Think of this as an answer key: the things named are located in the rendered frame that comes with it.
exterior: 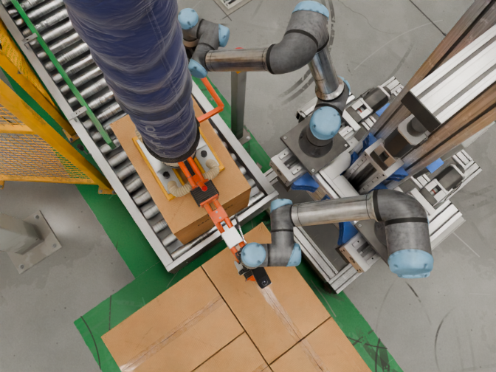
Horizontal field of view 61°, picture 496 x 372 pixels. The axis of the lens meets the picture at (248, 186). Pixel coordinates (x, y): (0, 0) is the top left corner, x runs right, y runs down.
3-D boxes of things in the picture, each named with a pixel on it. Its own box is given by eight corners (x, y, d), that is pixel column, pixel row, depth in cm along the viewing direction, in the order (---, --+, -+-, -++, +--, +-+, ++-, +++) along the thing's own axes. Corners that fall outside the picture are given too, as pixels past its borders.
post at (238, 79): (230, 135, 294) (229, 56, 198) (238, 130, 296) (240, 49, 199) (235, 142, 293) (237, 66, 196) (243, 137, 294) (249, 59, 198)
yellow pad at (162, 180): (132, 139, 190) (129, 135, 185) (151, 128, 192) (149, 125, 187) (168, 201, 184) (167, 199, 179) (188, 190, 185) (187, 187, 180)
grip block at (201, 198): (190, 192, 175) (188, 189, 169) (209, 181, 176) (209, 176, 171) (200, 209, 173) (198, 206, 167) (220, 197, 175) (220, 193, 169)
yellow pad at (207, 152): (168, 119, 193) (167, 115, 189) (187, 109, 195) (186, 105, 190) (206, 180, 187) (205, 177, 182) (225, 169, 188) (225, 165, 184)
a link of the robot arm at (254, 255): (268, 266, 130) (240, 266, 130) (266, 269, 141) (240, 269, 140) (267, 240, 132) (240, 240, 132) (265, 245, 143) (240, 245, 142)
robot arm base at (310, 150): (317, 119, 187) (322, 109, 177) (339, 144, 184) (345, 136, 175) (291, 138, 184) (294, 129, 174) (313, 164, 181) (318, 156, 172)
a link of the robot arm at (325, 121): (302, 140, 173) (307, 128, 160) (311, 113, 177) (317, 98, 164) (329, 150, 173) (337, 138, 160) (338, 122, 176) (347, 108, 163)
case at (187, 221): (129, 153, 231) (108, 124, 192) (192, 118, 237) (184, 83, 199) (184, 245, 219) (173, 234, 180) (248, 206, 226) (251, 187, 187)
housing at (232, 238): (220, 235, 171) (220, 234, 166) (234, 226, 172) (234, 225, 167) (229, 250, 169) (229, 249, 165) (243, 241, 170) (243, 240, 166)
